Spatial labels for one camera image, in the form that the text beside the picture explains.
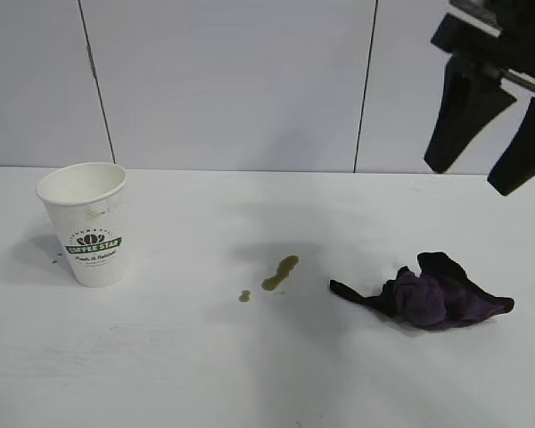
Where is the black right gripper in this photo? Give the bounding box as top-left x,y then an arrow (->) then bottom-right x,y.
424,0 -> 535,196

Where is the purple and black cloth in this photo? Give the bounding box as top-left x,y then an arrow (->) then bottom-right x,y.
328,251 -> 516,331

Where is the white paper coffee cup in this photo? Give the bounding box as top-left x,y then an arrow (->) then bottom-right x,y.
36,161 -> 128,289

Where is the large green liquid spill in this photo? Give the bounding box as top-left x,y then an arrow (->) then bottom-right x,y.
261,253 -> 300,293

